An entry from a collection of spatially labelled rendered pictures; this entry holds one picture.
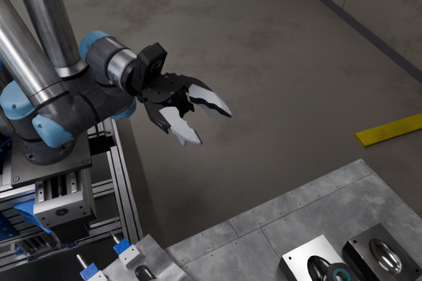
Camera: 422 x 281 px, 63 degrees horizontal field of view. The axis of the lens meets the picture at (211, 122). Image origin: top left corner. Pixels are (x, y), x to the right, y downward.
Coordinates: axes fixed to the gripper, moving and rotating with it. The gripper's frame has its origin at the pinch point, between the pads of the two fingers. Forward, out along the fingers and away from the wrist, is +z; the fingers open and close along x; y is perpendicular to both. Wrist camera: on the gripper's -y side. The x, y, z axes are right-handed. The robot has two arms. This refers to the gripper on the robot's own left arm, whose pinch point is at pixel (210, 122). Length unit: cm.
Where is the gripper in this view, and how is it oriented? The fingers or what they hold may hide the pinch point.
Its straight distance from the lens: 54.5
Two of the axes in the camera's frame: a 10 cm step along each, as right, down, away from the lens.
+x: -6.9, 6.1, -3.9
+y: 0.9, 6.1, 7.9
